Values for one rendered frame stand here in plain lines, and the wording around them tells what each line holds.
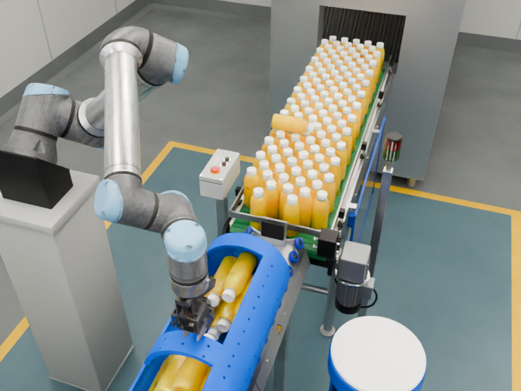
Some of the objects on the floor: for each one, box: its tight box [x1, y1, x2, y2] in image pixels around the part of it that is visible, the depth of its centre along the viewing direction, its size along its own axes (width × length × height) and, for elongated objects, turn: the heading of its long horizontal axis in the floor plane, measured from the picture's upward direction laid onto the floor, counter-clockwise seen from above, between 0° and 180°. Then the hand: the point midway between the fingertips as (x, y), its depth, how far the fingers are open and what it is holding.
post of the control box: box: [216, 195, 229, 237], centre depth 267 cm, size 4×4×100 cm
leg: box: [274, 318, 290, 391], centre depth 250 cm, size 6×6×63 cm
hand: (199, 330), depth 149 cm, fingers closed, pressing on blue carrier
